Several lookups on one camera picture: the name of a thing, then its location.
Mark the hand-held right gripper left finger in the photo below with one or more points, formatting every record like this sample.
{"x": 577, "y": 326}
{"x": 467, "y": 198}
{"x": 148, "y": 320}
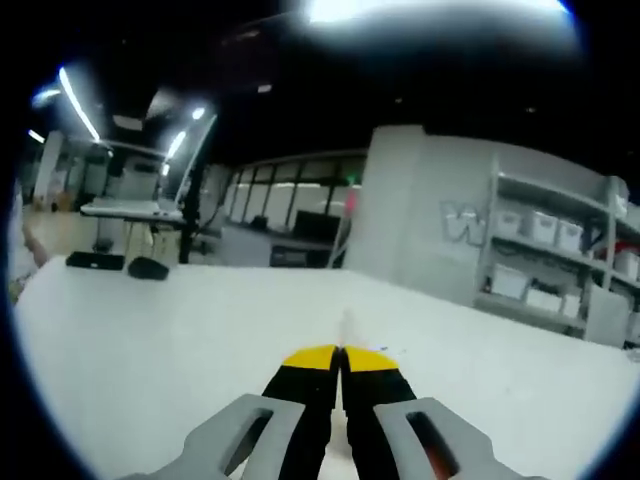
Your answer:
{"x": 235, "y": 440}

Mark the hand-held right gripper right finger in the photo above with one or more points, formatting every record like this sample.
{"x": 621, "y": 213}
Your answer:
{"x": 395, "y": 440}

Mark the clear resealable bag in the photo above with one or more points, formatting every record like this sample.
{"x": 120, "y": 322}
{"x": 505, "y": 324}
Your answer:
{"x": 347, "y": 322}

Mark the open laptop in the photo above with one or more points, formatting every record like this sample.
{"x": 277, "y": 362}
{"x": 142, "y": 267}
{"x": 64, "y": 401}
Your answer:
{"x": 130, "y": 205}

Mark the black rounded object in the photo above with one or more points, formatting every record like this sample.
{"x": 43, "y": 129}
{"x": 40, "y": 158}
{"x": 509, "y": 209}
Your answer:
{"x": 147, "y": 268}

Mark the grey office desk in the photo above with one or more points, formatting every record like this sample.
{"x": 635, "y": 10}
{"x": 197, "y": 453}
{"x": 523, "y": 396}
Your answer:
{"x": 300, "y": 250}

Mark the black flat case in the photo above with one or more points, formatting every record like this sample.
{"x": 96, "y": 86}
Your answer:
{"x": 95, "y": 260}

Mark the black monitor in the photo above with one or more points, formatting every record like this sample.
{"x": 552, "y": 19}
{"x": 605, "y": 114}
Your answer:
{"x": 317, "y": 225}

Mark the pink paper sign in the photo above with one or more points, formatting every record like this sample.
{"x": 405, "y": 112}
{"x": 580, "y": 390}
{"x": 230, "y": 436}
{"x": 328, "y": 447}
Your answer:
{"x": 351, "y": 202}

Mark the laptop stand desk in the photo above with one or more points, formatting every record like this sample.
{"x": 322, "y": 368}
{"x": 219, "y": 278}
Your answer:
{"x": 135, "y": 217}

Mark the grey cabinet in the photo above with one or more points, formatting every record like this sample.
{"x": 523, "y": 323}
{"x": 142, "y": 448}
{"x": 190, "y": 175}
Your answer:
{"x": 605, "y": 315}

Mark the grey metal shelving unit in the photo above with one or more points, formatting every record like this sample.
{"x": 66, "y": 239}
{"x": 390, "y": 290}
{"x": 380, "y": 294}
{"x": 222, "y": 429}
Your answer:
{"x": 495, "y": 200}

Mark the row of white storage bins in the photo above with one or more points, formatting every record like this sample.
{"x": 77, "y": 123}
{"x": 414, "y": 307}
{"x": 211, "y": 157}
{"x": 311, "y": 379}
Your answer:
{"x": 542, "y": 225}

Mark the green exit sign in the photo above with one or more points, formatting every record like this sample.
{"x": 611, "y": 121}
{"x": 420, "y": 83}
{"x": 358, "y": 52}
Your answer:
{"x": 352, "y": 177}

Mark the ceiling light tube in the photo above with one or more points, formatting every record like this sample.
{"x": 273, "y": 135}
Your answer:
{"x": 177, "y": 142}
{"x": 80, "y": 102}

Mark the grey letter wall sign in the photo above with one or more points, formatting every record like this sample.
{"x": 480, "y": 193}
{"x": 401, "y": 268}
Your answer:
{"x": 462, "y": 225}

